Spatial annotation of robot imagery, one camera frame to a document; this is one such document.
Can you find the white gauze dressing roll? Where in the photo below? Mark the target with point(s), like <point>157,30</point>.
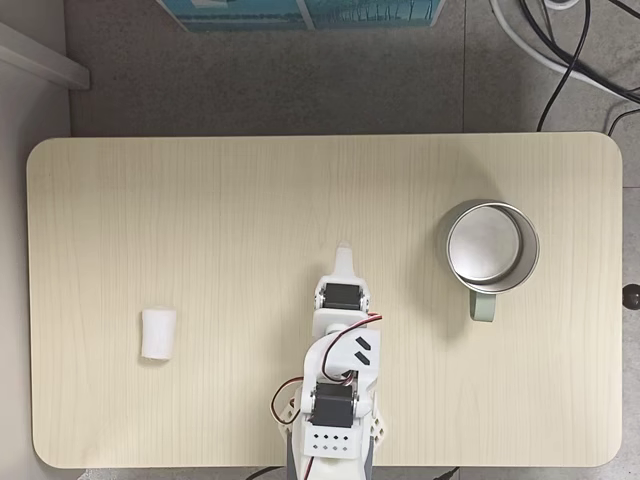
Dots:
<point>157,334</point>

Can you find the green mug steel interior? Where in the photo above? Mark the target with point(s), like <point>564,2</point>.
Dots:
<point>482,250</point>

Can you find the blue printed box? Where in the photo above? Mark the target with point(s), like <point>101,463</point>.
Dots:
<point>300,14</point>

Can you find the black round knob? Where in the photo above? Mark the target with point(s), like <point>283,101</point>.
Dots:
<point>632,297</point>

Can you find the white shelf board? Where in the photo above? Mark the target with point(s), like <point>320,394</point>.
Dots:
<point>42,55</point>

